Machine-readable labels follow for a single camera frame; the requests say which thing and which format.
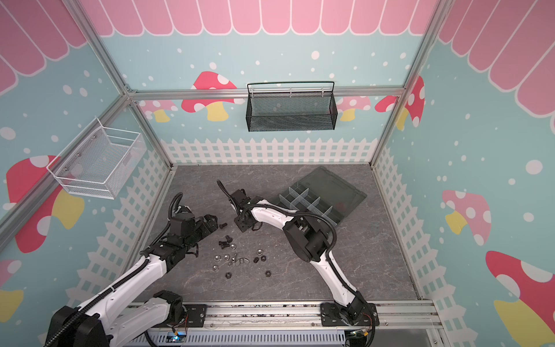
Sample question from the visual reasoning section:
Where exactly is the white slotted cable duct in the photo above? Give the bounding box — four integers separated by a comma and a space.
149, 331, 346, 346

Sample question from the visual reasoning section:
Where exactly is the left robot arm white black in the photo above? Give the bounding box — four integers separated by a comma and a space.
45, 212, 218, 346

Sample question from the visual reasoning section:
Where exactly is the silver washers cluster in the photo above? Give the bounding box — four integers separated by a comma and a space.
211, 254, 250, 272

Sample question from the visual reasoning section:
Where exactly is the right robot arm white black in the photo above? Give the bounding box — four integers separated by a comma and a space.
223, 189, 379, 327

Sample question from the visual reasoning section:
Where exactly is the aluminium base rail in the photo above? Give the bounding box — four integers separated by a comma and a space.
129, 300, 441, 331

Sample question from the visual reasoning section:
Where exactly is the dark green compartment organizer box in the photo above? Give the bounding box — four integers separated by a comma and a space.
270, 166, 367, 226

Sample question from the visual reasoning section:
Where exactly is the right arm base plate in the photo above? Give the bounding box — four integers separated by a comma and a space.
319, 302, 380, 327

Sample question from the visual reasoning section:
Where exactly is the black nut pair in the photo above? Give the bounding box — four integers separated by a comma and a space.
253, 255, 267, 263

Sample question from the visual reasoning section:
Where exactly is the white wire mesh basket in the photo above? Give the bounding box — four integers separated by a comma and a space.
46, 119, 147, 200

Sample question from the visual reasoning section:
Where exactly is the black hex bolt lower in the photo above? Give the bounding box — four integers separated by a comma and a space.
219, 241, 231, 250

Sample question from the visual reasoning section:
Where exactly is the black wire mesh basket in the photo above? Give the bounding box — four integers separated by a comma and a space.
246, 81, 338, 132

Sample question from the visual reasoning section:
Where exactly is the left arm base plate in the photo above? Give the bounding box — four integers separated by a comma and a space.
171, 304, 208, 329

